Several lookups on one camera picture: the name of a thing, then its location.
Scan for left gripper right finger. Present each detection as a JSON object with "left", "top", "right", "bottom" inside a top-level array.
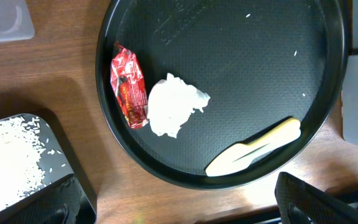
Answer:
[{"left": 275, "top": 172, "right": 358, "bottom": 224}]

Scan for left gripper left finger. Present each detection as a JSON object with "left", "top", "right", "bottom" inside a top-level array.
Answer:
[{"left": 0, "top": 176, "right": 82, "bottom": 224}]

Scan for yellow plastic knife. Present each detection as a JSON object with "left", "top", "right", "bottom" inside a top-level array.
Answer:
[{"left": 205, "top": 118, "right": 301, "bottom": 177}]

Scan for red snack wrapper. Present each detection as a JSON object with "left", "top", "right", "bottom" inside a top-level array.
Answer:
[{"left": 110, "top": 43, "right": 148, "bottom": 129}]

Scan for white tissue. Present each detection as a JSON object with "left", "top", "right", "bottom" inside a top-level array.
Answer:
[{"left": 147, "top": 73, "right": 211, "bottom": 138}]

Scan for black rectangular tray bin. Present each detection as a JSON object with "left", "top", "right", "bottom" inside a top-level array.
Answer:
[{"left": 0, "top": 113, "right": 97, "bottom": 223}]

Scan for spilled rice grains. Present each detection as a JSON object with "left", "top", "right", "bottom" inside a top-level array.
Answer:
[{"left": 0, "top": 116, "right": 67, "bottom": 215}]

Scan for round black serving tray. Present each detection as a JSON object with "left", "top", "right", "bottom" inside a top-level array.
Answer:
[{"left": 96, "top": 0, "right": 349, "bottom": 190}]

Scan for clear plastic bin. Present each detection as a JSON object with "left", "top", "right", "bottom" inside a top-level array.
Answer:
[{"left": 0, "top": 0, "right": 35, "bottom": 42}]

